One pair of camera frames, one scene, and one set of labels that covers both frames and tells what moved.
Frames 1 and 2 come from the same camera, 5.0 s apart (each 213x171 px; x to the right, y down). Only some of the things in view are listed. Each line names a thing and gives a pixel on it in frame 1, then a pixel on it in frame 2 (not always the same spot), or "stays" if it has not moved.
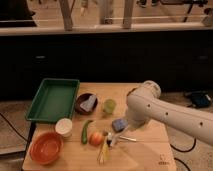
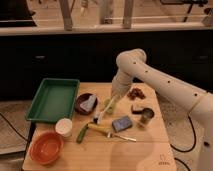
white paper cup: x=64 y=127 stays
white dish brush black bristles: x=112 y=136 -> x=98 y=117
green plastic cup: x=109 y=106 stays
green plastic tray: x=53 y=100 stays
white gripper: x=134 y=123 -> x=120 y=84
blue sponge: x=119 y=125 stays
